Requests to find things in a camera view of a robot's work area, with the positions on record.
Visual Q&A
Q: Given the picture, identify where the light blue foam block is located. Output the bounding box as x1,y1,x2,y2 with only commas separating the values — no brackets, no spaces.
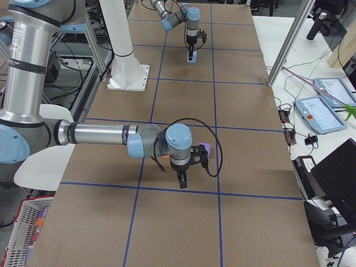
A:
187,51,197,63

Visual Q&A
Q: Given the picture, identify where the purple foam block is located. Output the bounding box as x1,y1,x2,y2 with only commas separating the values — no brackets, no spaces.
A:
199,142,215,159

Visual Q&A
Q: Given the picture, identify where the orange black connector box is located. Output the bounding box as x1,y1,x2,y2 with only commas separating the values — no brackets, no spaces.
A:
278,110,290,123

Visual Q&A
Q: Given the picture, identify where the black cylinder device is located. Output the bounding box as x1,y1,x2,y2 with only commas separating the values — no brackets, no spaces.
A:
306,12,327,40

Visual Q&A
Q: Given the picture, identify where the near teach pendant tablet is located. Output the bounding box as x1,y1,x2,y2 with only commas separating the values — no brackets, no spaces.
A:
295,96,347,134

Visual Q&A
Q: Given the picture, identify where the teach pendant tablet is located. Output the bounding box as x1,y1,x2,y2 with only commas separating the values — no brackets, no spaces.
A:
295,96,347,134
314,77,355,107

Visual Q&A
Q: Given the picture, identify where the far teach pendant tablet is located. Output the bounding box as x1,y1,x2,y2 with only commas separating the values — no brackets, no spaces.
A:
314,77,355,107

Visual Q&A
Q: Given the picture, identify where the black laptop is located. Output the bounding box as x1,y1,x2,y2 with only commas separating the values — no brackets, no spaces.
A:
312,138,355,223

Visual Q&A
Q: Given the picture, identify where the green grabber stick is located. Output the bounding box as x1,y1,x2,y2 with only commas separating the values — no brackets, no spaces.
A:
281,67,355,121

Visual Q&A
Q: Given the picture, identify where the white plastic basket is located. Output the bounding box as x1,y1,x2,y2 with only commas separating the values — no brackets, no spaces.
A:
1,196,53,266

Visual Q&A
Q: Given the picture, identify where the black looped cable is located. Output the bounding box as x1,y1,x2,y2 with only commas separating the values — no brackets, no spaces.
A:
150,118,223,177

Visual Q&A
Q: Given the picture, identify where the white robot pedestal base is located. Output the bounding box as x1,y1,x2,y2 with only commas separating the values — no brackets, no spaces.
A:
100,0,150,91

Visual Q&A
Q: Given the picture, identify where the aluminium frame post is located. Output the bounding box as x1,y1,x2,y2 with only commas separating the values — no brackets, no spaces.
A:
266,0,315,87

